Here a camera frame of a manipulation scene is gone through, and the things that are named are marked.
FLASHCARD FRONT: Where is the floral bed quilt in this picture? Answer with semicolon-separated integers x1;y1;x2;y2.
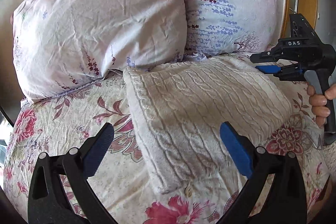
3;74;331;223

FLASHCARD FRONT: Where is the beige cable knit sweater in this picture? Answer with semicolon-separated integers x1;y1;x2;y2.
123;55;292;194

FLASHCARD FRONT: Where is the pink floral front pillow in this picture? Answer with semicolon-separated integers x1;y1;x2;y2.
185;0;277;60

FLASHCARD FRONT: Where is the pink floral pillow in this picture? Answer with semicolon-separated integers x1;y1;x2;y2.
185;0;277;60
13;0;187;103

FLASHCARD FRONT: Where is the right hand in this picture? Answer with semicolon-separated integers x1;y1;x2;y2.
307;84;336;128

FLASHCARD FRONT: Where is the pink floral back pillow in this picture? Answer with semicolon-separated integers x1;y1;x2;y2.
13;0;187;103

